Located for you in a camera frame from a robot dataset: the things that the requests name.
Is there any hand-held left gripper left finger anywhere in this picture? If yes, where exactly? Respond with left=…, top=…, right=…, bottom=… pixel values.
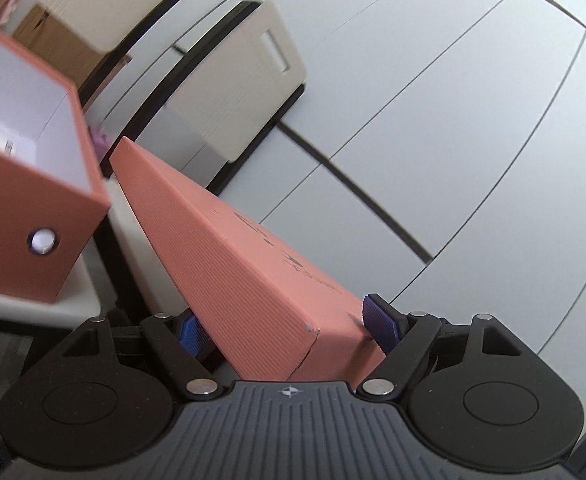
left=60, top=312, right=222, bottom=401

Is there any narrow beige black chair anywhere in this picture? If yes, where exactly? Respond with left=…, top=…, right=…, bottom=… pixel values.
left=165, top=0, right=308, bottom=198

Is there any orange box lid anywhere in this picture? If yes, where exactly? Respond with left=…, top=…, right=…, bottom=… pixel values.
left=109, top=137, right=390, bottom=382

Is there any small pink box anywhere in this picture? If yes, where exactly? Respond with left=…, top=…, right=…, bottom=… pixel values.
left=88, top=125, right=116, bottom=161

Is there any wide beige black chair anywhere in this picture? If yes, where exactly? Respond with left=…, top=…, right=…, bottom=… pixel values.
left=0, top=0, right=231, bottom=111

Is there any brown cardboard box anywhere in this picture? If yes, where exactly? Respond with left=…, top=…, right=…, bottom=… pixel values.
left=12, top=4, right=134, bottom=83

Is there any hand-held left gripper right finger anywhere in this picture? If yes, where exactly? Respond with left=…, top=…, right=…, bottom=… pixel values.
left=357, top=293, right=524, bottom=401

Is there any orange storage box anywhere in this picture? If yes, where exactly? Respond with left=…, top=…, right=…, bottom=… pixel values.
left=0, top=12, right=112, bottom=304

